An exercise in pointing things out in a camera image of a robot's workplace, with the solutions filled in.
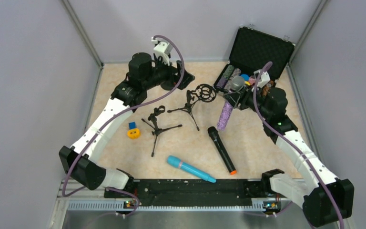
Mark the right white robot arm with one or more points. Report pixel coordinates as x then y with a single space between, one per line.
323 197

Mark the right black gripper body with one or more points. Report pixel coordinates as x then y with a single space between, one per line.
239 98

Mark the purple glitter microphone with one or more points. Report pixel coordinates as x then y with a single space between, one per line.
236 85

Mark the black poker chip case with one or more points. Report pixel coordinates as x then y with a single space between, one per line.
252 49

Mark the black tripod clip stand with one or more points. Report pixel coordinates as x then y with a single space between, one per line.
152 122

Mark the black microphone orange end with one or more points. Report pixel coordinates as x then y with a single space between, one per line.
214 135

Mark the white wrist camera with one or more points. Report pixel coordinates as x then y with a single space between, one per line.
264 78
162 51

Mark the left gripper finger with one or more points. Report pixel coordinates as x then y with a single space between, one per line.
187 79
180 68

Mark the black round-base mic stand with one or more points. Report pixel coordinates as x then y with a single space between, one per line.
168 85

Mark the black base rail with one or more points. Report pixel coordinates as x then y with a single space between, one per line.
183 195

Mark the tripod stand with shock mount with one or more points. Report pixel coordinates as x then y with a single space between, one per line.
202 93

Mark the light blue microphone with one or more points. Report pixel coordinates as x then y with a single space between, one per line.
179 164

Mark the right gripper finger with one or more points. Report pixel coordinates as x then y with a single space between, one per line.
250 90
235 99

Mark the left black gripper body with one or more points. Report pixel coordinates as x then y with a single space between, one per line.
177 73

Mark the yellow and blue toy block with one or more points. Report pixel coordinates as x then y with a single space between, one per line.
133 131

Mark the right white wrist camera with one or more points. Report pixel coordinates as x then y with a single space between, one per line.
264 78

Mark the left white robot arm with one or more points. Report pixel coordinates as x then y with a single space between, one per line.
79 161

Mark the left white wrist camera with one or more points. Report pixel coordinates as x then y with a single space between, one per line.
162 51

